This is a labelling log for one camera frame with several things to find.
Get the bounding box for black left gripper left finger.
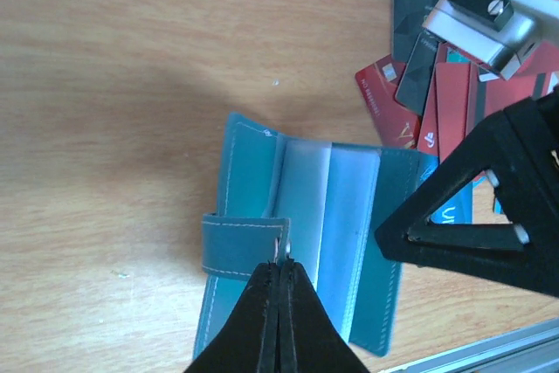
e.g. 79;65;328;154
187;263;280;372

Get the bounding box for teal leather card holder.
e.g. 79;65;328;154
194;113;433;356

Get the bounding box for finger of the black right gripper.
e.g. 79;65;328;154
375;97;558;296

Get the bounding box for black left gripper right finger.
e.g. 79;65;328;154
278;259;368;372

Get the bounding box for red card black stripe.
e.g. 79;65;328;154
418;43;558;161

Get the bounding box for blue card centre bottom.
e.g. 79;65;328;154
431;183;473;224

